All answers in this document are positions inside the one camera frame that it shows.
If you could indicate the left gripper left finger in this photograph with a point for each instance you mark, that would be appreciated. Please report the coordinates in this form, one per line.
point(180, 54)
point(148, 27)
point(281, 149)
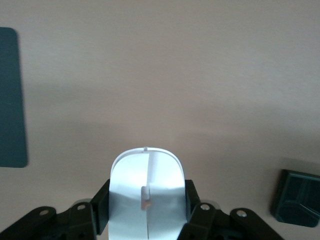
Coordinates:
point(100, 207)

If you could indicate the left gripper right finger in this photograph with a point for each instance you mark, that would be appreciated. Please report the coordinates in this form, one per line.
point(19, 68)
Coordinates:
point(197, 217)

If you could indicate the white computer mouse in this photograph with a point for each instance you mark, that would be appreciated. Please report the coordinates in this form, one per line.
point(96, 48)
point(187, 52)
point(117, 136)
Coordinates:
point(132, 180)

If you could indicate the dark green square box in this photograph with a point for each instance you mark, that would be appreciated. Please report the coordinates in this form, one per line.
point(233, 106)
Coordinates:
point(295, 200)

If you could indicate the black mouse pad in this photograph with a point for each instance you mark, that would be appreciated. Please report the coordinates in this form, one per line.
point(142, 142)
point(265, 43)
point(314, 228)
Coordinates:
point(10, 100)

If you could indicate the brown table cover mat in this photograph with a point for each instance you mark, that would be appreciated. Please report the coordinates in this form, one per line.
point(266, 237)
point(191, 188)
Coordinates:
point(175, 75)

